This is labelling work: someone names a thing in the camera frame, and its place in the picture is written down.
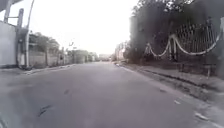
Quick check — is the dark railing fence with pale swag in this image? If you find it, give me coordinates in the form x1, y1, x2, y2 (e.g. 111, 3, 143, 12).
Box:
143, 16, 224, 68

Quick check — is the dark tree mass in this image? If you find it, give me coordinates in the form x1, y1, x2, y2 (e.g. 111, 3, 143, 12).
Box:
124, 0, 224, 65

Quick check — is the grey boundary wall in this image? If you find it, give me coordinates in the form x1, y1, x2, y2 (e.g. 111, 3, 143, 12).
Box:
28, 46, 91, 68

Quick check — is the grey pavement strip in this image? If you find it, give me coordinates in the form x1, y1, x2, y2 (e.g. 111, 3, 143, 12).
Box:
0, 63, 76, 76

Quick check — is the pale wall with pillars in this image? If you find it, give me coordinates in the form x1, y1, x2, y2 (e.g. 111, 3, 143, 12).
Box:
0, 0, 34, 70

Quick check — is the roadside verge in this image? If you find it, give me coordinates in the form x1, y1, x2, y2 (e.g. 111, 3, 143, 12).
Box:
116, 62, 224, 101

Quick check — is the grey asphalt road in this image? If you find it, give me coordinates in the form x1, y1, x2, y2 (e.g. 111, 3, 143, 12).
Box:
0, 61, 224, 128

